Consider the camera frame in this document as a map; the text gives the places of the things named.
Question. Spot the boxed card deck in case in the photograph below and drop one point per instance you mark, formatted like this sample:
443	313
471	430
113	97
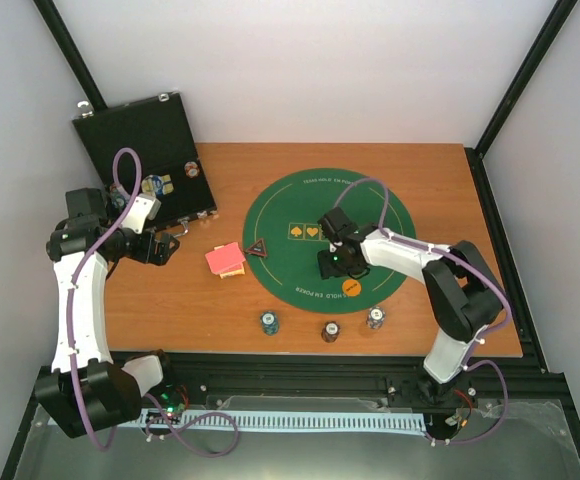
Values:
157	185

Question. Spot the orange big blind button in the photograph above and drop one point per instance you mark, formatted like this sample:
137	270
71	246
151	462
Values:
351	288

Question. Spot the orange chip stack in case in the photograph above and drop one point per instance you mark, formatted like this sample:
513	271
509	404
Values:
191	169

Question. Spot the pink-backed card deck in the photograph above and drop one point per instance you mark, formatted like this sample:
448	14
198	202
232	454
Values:
228	257

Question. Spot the green blue chip stack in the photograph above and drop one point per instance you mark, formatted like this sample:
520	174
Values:
269	323

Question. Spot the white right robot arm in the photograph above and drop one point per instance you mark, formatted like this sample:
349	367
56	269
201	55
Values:
465	297

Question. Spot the white slotted cable duct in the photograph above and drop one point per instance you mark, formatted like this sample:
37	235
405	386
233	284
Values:
292	422

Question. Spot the chip stack in case left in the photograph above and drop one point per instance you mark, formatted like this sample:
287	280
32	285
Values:
118	200

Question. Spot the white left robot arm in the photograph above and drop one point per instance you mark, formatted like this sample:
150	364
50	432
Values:
84	390

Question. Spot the black poker chip case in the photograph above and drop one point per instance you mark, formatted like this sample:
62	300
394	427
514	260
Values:
157	129

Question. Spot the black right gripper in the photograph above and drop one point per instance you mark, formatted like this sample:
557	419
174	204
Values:
327	269

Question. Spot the blue white chip stack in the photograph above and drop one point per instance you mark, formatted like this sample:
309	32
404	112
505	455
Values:
375	317

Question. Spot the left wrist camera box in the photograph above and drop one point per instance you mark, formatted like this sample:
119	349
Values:
144	208

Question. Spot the triangular all in marker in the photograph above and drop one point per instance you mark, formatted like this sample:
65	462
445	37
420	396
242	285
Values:
258	248

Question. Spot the gold card box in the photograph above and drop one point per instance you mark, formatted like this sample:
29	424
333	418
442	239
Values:
237	271

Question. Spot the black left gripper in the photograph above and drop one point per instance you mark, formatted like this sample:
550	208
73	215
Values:
162	255

